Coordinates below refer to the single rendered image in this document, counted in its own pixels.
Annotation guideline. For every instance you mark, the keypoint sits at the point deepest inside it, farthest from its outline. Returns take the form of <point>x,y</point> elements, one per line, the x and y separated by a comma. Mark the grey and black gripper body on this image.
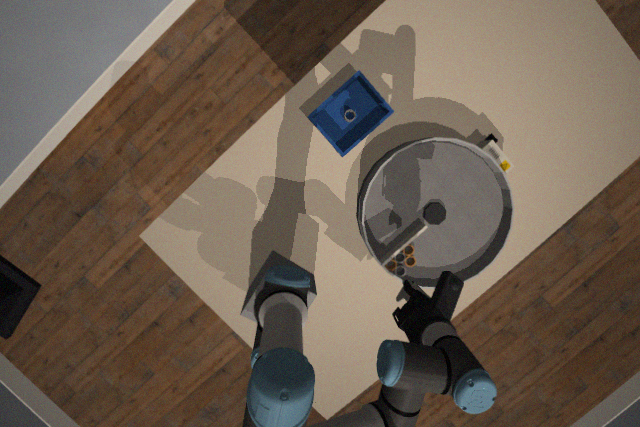
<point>412,314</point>

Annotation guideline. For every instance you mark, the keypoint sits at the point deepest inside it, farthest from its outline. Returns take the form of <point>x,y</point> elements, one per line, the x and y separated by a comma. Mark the grey round turntable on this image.
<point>455,208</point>

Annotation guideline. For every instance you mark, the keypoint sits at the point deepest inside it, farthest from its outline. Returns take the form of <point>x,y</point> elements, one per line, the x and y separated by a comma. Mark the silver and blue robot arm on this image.
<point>280,392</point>

